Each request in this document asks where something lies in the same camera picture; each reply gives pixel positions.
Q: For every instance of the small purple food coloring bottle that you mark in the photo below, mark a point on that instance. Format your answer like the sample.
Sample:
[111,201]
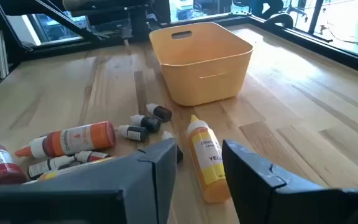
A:
[167,135]

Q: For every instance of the large yellow food coloring bottle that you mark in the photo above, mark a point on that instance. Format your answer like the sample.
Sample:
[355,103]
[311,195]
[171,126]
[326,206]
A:
[208,161]

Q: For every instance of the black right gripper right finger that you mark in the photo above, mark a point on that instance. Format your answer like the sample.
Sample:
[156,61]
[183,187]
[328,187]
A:
[291,205]

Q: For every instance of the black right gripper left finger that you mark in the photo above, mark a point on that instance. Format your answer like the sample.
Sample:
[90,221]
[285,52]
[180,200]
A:
[73,199]

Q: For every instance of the yellow plastic bin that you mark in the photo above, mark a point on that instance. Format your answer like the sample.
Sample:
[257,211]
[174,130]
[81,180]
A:
[204,81]

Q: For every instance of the large orange food coloring bottle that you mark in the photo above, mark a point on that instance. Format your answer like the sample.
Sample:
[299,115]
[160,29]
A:
[82,140]

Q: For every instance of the small red food coloring bottle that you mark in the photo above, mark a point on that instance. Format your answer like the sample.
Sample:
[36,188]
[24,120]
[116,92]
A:
[93,156]

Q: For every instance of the small dark food coloring bottle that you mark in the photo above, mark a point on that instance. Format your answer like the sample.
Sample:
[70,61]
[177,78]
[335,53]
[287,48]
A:
[149,123]
[135,133]
[162,113]
[42,168]

